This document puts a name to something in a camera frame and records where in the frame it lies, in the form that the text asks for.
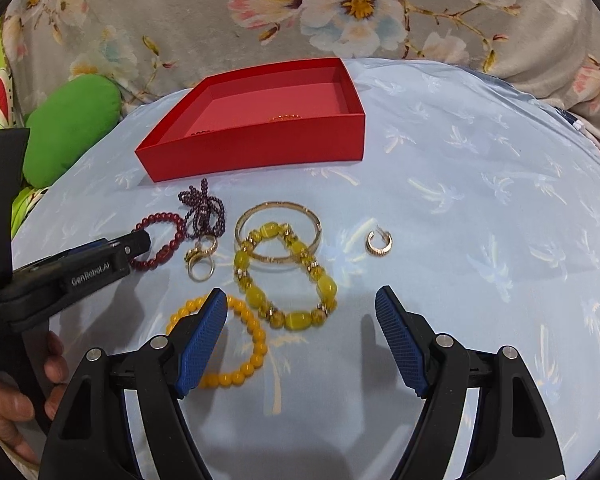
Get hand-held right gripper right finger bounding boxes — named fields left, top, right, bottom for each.
left=374, top=285, right=566, bottom=480

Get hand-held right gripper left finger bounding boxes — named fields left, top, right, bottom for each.
left=39, top=287, right=228, bottom=480

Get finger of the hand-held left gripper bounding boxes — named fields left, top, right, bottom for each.
left=55, top=231, right=152, bottom=273

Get dark red bead bracelet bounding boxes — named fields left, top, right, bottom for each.
left=128, top=212, right=188, bottom=272

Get orange-yellow bead bracelet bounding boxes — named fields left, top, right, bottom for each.
left=166, top=296, right=268, bottom=388

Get garnet small-bead strand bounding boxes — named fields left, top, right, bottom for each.
left=177, top=178, right=226, bottom=241

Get plain gold ring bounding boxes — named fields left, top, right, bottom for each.
left=187, top=259, right=217, bottom=282

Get yellow-green chunky bead bracelet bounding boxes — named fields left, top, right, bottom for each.
left=232, top=221, right=339, bottom=332

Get plain gold bangle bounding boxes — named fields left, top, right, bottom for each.
left=234, top=201, right=323, bottom=263

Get red cardboard box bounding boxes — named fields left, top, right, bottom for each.
left=134, top=57, right=367, bottom=183

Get person's left hand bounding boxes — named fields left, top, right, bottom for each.
left=0, top=331, right=70, bottom=466

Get green pillow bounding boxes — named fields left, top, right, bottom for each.
left=22, top=76, right=122, bottom=188

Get light blue palm-print cloth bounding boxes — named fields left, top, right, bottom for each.
left=10, top=57, right=600, bottom=480

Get grey floral blanket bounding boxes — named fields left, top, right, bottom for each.
left=0, top=0, right=600, bottom=146

